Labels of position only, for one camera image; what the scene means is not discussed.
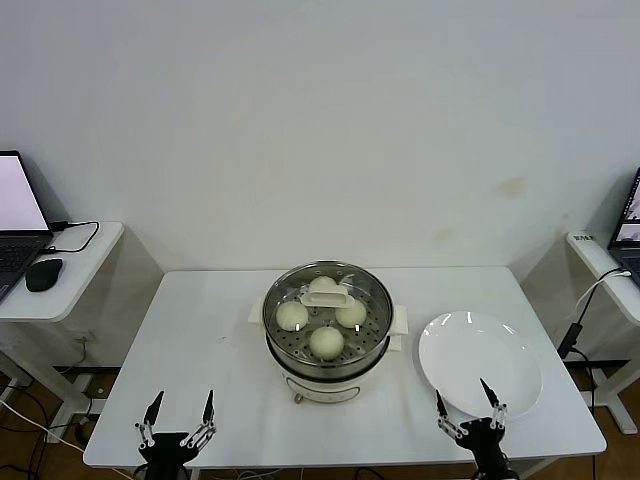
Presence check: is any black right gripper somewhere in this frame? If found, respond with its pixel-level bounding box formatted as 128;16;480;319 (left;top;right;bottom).
433;377;509;474

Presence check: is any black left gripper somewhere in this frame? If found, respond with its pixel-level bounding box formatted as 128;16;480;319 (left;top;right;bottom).
133;388;219;480

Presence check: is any white steamed baozi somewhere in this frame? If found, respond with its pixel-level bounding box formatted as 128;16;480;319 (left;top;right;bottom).
275;302;310;334
334;303;368;330
307;275;347;296
308;324;345;362

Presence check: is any round glass lid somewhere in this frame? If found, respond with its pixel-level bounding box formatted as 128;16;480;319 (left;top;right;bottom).
263;262;395;362

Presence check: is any stainless steel steamer basket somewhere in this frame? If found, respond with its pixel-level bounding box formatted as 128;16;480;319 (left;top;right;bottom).
248;259;411;379

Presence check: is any white round plate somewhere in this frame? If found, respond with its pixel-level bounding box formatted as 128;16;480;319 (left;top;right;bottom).
418;310;544;421

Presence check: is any cream electric cooker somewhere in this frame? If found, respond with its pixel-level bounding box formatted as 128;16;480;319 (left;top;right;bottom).
248;299;411;405

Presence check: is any white side table with mouse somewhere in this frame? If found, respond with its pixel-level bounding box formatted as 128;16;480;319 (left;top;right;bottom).
0;219;125;421

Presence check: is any black computer mouse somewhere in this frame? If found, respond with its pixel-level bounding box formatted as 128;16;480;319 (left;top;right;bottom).
24;258;64;294

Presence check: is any black laptop with dark windows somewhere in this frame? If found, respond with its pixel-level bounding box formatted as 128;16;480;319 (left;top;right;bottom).
606;167;640;290

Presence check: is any black laptop with pale screen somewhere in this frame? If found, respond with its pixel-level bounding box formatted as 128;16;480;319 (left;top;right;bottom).
0;149;55;305

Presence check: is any black power adapter cable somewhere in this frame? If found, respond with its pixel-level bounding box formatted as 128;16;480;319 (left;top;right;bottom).
557;284;604;361

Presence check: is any white plug cable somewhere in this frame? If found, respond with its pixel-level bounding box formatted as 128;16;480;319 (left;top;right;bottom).
574;268;632;314

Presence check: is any black laptop cable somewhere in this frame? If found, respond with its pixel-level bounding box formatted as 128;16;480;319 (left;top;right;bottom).
42;218;100;254

